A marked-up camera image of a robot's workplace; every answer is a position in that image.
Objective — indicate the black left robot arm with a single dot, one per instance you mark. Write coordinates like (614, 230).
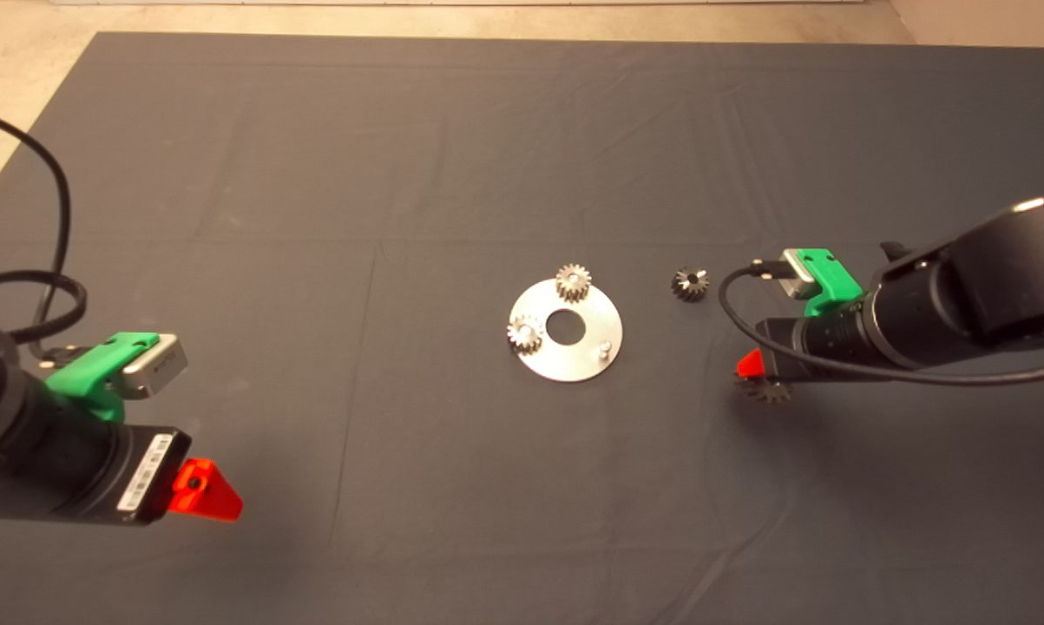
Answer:
(27, 451)

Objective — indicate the green left camera mount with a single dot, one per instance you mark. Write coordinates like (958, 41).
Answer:
(88, 375)

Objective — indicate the small steel gear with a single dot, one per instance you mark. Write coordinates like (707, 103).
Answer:
(573, 282)
(689, 283)
(526, 334)

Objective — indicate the silver camera box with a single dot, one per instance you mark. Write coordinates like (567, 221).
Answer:
(157, 365)
(797, 273)

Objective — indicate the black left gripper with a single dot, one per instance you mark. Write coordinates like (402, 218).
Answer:
(140, 477)

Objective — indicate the larger steel gear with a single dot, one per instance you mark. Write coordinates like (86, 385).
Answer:
(766, 392)

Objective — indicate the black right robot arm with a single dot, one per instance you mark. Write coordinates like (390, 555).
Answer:
(990, 278)

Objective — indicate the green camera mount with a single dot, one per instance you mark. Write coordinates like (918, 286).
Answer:
(827, 273)
(88, 375)

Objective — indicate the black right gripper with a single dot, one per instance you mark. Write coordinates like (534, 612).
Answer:
(817, 343)

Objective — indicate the round metal plate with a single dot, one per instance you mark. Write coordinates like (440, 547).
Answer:
(565, 360)

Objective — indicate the silver right camera box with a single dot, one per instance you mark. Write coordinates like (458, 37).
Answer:
(797, 273)

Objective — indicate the green right camera mount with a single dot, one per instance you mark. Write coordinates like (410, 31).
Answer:
(827, 273)

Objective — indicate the dark grey table cloth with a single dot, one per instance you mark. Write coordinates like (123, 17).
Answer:
(400, 174)

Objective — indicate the silver left camera box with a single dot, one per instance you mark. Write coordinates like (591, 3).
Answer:
(157, 365)

